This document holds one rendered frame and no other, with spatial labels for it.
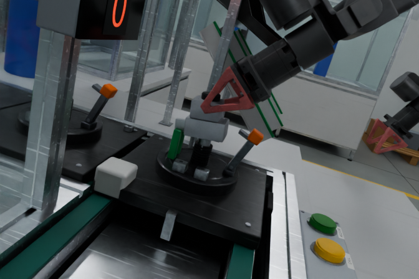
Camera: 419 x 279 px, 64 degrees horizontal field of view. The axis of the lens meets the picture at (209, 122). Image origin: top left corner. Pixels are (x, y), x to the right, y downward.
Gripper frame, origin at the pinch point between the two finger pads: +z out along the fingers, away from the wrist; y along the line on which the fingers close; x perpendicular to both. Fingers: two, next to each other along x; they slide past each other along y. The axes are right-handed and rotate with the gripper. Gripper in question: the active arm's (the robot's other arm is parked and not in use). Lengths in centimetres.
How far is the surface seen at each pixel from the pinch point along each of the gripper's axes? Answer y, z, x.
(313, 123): -392, 1, 111
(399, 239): -25, -15, 51
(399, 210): -43, -18, 55
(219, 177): 2.6, 4.2, 10.5
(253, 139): 0.9, -3.2, 8.0
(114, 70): -85, 52, -30
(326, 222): 2.0, -6.3, 24.7
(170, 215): 13.2, 8.9, 9.1
